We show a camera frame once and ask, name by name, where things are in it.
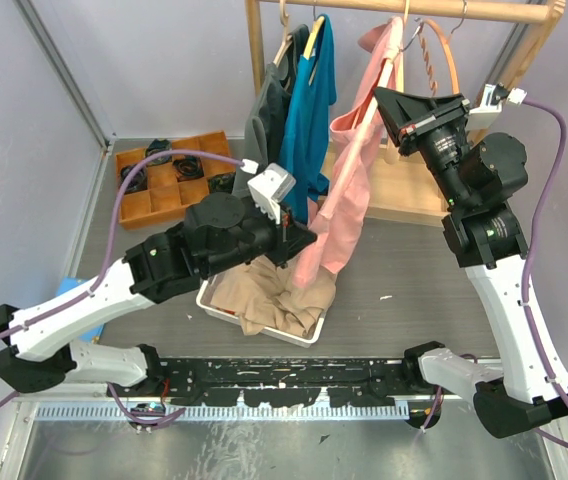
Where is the blue t shirt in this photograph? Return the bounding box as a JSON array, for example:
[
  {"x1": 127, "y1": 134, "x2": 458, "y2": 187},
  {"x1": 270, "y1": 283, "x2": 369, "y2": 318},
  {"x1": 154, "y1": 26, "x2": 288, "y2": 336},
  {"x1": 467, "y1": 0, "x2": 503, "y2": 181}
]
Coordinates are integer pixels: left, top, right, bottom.
[{"x1": 279, "y1": 14, "x2": 337, "y2": 223}]

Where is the beige t shirt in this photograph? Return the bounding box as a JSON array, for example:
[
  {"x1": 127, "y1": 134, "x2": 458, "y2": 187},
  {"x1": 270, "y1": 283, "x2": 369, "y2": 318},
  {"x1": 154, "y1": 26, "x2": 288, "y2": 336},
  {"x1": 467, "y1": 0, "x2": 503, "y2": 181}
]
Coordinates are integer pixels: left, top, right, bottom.
[{"x1": 212, "y1": 257, "x2": 336, "y2": 338}]

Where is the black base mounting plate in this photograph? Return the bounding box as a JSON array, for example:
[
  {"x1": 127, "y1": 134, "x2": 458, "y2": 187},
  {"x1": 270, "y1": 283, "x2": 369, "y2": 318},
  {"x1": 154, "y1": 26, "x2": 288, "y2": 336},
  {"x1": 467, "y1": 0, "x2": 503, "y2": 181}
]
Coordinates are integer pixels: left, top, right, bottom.
[{"x1": 115, "y1": 357, "x2": 437, "y2": 408}]

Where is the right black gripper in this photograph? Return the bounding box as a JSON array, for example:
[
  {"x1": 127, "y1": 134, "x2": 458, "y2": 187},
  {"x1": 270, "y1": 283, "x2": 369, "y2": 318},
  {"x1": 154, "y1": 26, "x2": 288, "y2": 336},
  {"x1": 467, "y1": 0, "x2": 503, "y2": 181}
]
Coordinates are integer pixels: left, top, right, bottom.
[{"x1": 373, "y1": 86, "x2": 472, "y2": 209}]

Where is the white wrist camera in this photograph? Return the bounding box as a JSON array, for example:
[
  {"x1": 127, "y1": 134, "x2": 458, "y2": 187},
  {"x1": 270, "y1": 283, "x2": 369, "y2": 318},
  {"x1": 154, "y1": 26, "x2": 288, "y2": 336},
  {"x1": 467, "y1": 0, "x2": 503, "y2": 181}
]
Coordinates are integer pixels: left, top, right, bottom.
[
  {"x1": 466, "y1": 84, "x2": 527, "y2": 132},
  {"x1": 240, "y1": 159, "x2": 296, "y2": 225}
]

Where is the wooden hanger blue shirt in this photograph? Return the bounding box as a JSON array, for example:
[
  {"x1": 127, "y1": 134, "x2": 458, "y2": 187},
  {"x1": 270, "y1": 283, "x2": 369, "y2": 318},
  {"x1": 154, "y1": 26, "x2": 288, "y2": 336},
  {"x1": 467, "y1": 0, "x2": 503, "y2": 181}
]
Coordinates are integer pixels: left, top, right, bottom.
[{"x1": 303, "y1": 2, "x2": 325, "y2": 86}]

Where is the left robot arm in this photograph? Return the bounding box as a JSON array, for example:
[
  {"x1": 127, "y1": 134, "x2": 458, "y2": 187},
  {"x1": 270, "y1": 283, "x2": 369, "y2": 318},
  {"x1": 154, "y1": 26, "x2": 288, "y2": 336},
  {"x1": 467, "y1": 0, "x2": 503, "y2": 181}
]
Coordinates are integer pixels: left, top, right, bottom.
[{"x1": 0, "y1": 193, "x2": 317, "y2": 396}]

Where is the blue patterned cloth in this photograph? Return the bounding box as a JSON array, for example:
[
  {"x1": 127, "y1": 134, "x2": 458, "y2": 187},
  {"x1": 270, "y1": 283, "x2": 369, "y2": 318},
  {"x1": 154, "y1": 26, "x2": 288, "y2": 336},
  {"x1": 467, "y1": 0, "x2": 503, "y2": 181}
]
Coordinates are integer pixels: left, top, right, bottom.
[{"x1": 55, "y1": 277, "x2": 104, "y2": 344}]

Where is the white plastic basket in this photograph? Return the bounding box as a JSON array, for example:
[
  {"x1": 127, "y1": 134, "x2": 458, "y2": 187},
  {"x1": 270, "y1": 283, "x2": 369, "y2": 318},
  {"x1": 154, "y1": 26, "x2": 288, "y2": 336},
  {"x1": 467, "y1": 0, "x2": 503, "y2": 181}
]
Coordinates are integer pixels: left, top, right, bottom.
[{"x1": 196, "y1": 275, "x2": 326, "y2": 348}]

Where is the wooden clothes rack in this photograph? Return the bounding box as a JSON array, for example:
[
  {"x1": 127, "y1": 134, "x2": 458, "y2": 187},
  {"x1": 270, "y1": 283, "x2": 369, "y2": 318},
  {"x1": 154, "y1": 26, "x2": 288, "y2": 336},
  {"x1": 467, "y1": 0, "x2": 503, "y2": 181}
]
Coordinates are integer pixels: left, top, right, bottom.
[{"x1": 244, "y1": 0, "x2": 568, "y2": 230}]

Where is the rolled dark sock top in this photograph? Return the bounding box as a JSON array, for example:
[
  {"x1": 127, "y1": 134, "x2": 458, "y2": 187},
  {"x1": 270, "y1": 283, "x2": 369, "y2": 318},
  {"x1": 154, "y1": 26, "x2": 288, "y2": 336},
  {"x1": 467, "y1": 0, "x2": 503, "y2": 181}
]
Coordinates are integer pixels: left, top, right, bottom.
[{"x1": 145, "y1": 139, "x2": 172, "y2": 166}]

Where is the wooden hanger grey shirt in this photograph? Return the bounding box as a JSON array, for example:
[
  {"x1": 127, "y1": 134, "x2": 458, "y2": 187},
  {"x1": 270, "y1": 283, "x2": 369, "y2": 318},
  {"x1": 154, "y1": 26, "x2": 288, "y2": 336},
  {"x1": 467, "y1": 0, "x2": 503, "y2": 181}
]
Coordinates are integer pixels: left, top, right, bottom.
[{"x1": 273, "y1": 0, "x2": 293, "y2": 66}]

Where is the orange t shirt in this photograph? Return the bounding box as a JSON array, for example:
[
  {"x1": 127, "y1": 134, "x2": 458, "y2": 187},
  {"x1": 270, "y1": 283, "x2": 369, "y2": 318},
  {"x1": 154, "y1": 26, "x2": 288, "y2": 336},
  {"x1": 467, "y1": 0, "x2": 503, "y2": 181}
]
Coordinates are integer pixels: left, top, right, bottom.
[{"x1": 215, "y1": 308, "x2": 237, "y2": 317}]

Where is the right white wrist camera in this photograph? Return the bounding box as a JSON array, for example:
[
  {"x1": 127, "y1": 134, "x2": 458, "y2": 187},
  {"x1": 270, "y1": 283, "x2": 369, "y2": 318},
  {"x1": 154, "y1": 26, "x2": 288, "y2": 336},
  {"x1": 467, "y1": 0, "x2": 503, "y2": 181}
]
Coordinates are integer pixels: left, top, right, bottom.
[{"x1": 466, "y1": 84, "x2": 527, "y2": 132}]

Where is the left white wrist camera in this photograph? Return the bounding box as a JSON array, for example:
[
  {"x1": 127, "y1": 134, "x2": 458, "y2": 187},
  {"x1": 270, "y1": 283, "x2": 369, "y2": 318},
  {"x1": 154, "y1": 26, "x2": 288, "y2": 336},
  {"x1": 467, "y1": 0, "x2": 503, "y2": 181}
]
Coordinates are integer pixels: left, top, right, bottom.
[{"x1": 240, "y1": 159, "x2": 296, "y2": 225}]

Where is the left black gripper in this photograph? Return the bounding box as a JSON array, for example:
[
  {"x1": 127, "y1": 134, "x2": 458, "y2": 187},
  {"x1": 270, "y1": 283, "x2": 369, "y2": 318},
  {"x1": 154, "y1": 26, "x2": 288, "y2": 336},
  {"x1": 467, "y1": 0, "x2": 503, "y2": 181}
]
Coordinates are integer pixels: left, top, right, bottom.
[{"x1": 204, "y1": 199, "x2": 319, "y2": 279}]

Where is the pink t shirt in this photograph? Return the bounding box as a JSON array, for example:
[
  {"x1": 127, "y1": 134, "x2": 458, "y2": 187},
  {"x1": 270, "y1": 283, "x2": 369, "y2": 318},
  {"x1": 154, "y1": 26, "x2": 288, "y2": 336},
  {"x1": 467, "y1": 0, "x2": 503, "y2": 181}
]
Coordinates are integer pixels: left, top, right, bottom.
[{"x1": 293, "y1": 17, "x2": 404, "y2": 288}]

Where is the wooden hanger with metal hook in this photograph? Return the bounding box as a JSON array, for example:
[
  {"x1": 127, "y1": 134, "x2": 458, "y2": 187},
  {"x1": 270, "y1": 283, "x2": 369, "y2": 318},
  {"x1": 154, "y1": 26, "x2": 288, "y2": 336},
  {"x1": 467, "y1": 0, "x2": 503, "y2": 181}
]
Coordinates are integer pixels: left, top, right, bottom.
[{"x1": 413, "y1": 0, "x2": 467, "y2": 99}]

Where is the brown wooden compartment tray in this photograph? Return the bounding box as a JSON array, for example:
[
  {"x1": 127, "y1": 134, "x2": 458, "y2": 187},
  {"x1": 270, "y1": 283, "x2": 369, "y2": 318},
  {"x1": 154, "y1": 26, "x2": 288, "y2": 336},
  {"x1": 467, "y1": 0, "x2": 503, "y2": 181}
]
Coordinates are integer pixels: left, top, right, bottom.
[{"x1": 115, "y1": 131, "x2": 235, "y2": 230}]

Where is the grey t shirt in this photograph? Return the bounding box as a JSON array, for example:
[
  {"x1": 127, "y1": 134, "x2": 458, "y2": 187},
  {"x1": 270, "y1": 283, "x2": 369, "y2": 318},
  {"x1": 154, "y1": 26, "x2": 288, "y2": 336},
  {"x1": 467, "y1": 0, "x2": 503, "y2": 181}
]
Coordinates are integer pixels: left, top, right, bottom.
[{"x1": 242, "y1": 25, "x2": 310, "y2": 174}]

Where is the rolled black sock left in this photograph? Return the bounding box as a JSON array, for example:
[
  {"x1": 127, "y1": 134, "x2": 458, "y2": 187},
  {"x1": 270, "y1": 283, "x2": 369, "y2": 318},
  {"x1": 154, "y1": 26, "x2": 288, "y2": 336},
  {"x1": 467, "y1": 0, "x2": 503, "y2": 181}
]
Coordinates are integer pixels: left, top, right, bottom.
[{"x1": 119, "y1": 165, "x2": 148, "y2": 195}]

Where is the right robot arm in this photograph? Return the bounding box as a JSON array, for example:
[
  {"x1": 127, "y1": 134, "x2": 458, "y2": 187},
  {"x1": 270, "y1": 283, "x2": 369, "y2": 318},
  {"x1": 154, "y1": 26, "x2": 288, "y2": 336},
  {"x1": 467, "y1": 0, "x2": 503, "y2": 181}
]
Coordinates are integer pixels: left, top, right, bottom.
[{"x1": 374, "y1": 87, "x2": 568, "y2": 438}]

